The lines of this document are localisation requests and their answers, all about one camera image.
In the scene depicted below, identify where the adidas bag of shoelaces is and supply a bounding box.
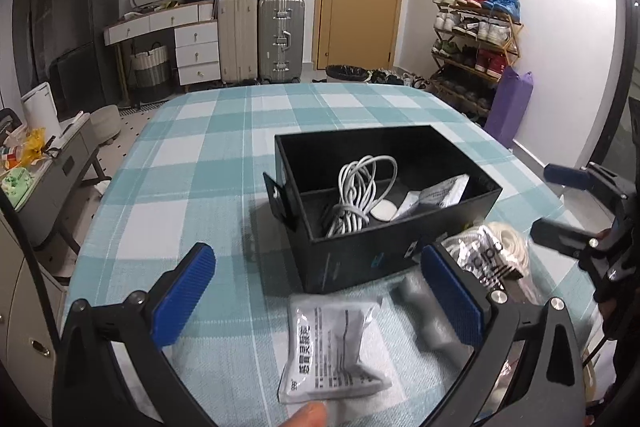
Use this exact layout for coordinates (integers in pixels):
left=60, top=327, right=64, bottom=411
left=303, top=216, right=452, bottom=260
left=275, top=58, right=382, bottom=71
left=442, top=223, right=521, bottom=287

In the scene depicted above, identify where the white cable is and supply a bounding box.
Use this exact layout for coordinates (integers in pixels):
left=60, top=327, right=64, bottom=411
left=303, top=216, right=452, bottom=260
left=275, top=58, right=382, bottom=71
left=322, top=154, right=399, bottom=239

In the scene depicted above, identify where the white medicine sachet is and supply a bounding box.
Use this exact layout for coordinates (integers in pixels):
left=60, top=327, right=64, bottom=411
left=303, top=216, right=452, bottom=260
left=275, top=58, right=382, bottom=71
left=278, top=294, right=392, bottom=404
left=394, top=174, right=470, bottom=220

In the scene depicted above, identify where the person's thumb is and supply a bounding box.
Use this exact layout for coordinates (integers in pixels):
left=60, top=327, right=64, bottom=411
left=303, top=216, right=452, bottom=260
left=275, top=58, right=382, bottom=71
left=281, top=402, right=328, bottom=427

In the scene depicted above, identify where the white foam piece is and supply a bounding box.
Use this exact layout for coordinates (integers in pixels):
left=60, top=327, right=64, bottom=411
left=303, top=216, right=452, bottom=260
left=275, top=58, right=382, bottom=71
left=392, top=269, right=473, bottom=371

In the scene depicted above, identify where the purple bag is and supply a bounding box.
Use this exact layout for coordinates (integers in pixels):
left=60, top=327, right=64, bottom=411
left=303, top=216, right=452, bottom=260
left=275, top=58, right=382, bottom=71
left=484, top=66, right=534, bottom=148

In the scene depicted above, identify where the teal checked tablecloth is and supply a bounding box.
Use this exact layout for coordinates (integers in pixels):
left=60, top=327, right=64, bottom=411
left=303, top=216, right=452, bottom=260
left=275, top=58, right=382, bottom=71
left=68, top=83, right=574, bottom=426

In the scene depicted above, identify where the black cardboard box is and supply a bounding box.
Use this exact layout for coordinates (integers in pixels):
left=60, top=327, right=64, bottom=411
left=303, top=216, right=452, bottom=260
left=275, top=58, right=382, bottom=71
left=264, top=126, right=501, bottom=294

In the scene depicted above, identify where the wooden shoe rack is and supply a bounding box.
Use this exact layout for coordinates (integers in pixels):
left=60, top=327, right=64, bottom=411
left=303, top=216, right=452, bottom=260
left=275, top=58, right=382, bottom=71
left=427, top=0, right=523, bottom=124

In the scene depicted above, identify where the grey side cabinet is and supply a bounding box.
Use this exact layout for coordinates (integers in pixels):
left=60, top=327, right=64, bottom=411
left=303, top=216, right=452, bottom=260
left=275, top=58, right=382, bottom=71
left=16, top=114, right=111, bottom=254

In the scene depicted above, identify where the round white stool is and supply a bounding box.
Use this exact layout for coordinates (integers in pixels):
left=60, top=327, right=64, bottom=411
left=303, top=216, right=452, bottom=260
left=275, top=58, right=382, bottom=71
left=90, top=105, right=122, bottom=144

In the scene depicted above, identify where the white air purifier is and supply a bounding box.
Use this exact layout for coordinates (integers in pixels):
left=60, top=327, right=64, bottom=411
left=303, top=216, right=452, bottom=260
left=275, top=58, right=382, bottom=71
left=21, top=82, right=62, bottom=141

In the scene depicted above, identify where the woven laundry basket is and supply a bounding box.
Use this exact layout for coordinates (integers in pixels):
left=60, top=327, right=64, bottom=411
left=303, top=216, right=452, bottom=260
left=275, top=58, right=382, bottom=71
left=131, top=42, right=171, bottom=103

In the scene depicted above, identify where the white drawer desk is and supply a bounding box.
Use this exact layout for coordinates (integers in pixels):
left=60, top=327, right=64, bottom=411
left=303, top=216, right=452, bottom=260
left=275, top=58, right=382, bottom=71
left=103, top=0, right=221, bottom=89

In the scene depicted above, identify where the beige hard suitcase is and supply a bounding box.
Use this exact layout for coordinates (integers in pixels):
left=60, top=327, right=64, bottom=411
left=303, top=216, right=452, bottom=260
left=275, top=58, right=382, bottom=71
left=217, top=0, right=258, bottom=84

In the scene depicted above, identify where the silver aluminium suitcase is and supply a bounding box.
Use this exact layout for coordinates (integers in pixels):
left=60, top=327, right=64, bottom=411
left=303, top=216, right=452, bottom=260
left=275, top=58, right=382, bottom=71
left=258, top=0, right=305, bottom=83

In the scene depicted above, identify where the dark grey refrigerator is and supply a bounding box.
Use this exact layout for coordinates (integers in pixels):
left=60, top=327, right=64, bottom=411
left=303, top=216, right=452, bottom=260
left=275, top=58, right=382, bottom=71
left=51, top=0, right=122, bottom=113

